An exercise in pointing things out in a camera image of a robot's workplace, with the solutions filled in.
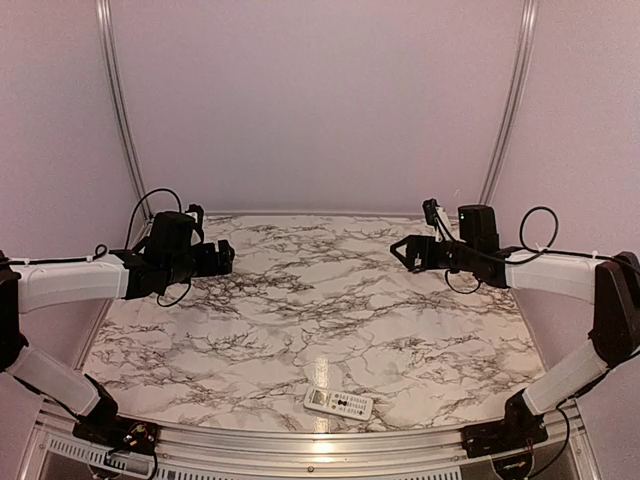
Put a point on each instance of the aluminium frame post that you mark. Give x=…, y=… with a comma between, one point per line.
x=515, y=93
x=113, y=75

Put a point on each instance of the front aluminium rail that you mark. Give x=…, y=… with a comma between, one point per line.
x=187, y=452

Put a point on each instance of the white remote control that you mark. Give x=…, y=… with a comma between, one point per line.
x=342, y=404

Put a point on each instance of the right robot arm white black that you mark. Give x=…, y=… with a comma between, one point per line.
x=609, y=283

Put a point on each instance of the right aluminium frame post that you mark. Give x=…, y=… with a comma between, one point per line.
x=515, y=93

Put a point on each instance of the left aluminium frame post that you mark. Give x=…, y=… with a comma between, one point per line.
x=113, y=75

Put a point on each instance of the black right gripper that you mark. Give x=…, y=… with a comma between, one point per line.
x=416, y=245

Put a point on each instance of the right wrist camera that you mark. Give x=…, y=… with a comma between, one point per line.
x=436, y=217

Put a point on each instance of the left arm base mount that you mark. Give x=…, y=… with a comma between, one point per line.
x=122, y=434

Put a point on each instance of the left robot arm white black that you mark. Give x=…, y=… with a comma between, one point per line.
x=174, y=251

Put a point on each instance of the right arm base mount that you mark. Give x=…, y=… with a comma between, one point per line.
x=498, y=437

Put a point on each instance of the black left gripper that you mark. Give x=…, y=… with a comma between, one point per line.
x=211, y=267

